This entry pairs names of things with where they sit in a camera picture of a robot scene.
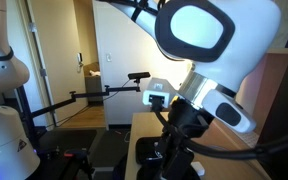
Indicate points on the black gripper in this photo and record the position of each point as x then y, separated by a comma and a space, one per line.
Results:
184, 122

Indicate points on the black zip case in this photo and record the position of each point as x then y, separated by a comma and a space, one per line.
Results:
145, 151

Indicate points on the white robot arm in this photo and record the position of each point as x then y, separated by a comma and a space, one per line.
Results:
224, 39

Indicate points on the white power adapter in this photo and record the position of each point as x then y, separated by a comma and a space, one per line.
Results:
199, 169

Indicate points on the white keyboard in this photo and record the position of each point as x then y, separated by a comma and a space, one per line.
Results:
250, 139

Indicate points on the wooden shelf unit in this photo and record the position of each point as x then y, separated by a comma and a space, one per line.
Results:
272, 69

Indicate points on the left orange black clamp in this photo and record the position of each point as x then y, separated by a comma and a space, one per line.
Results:
82, 156

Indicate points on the black camera on boom arm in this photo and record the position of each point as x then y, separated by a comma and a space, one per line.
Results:
138, 76

